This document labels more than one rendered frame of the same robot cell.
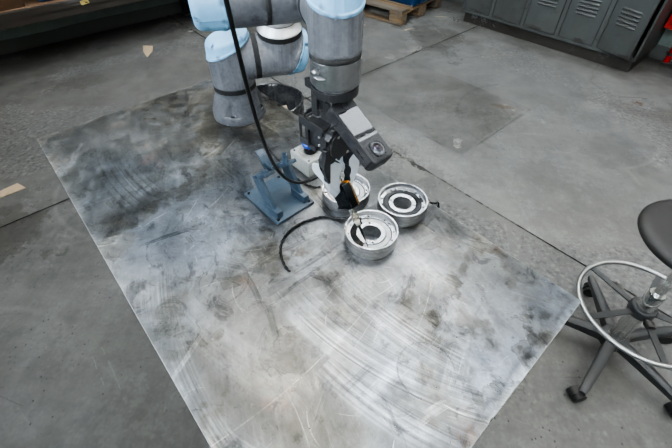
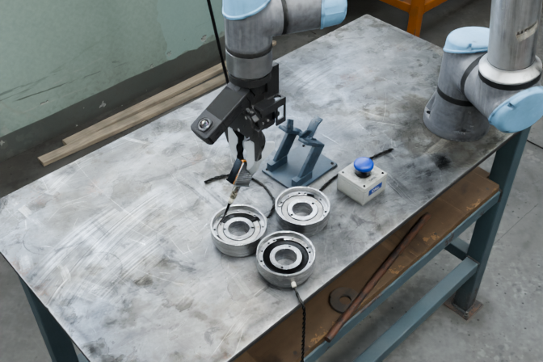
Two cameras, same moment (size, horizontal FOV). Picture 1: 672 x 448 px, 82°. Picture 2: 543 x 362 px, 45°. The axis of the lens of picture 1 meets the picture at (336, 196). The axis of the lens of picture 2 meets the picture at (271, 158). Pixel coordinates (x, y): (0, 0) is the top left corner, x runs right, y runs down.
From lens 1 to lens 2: 110 cm
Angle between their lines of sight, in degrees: 63
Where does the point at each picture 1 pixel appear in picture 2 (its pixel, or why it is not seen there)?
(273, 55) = (476, 85)
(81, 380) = not seen: hidden behind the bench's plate
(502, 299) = (156, 343)
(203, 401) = (103, 153)
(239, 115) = (429, 115)
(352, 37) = (229, 34)
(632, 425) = not seen: outside the picture
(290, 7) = not seen: outside the picture
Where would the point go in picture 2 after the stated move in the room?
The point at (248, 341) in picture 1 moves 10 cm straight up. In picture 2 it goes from (141, 167) to (135, 130)
